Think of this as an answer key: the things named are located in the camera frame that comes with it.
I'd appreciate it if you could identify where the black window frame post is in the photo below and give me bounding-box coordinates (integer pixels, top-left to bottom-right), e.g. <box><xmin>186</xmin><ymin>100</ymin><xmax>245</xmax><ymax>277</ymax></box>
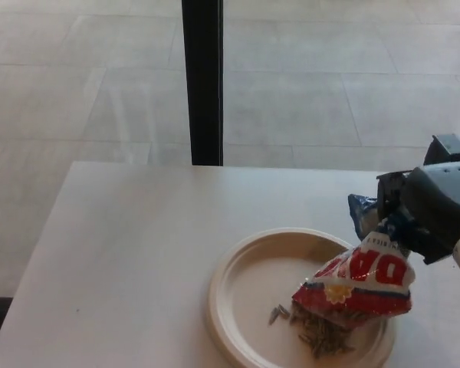
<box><xmin>180</xmin><ymin>0</ymin><xmax>225</xmax><ymax>167</ymax></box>

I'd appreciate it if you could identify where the sunflower seed pile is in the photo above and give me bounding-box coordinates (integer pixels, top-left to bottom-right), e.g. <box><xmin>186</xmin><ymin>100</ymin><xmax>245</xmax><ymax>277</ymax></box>
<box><xmin>267</xmin><ymin>301</ymin><xmax>357</xmax><ymax>360</ymax></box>

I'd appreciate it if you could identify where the beige round paper plate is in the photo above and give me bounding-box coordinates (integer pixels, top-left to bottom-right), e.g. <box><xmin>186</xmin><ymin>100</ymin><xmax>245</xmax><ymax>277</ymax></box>
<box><xmin>205</xmin><ymin>227</ymin><xmax>399</xmax><ymax>368</ymax></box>

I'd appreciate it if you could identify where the red blue sunflower seed bag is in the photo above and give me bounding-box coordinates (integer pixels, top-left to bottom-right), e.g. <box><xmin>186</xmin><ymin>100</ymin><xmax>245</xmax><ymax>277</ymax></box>
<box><xmin>291</xmin><ymin>192</ymin><xmax>417</xmax><ymax>330</ymax></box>

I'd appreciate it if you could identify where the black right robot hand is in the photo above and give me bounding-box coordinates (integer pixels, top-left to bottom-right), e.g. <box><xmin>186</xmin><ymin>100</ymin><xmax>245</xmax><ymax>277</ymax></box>
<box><xmin>376</xmin><ymin>133</ymin><xmax>460</xmax><ymax>266</ymax></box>

